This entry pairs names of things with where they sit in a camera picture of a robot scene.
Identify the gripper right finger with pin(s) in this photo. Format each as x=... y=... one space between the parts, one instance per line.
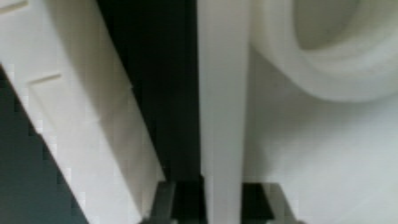
x=265 y=206

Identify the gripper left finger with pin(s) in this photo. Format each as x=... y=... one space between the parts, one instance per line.
x=178 y=206

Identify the white square tabletop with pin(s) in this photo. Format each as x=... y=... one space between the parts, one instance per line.
x=299 y=106

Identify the white L-shaped obstacle fence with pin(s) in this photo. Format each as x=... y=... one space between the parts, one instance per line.
x=66 y=73

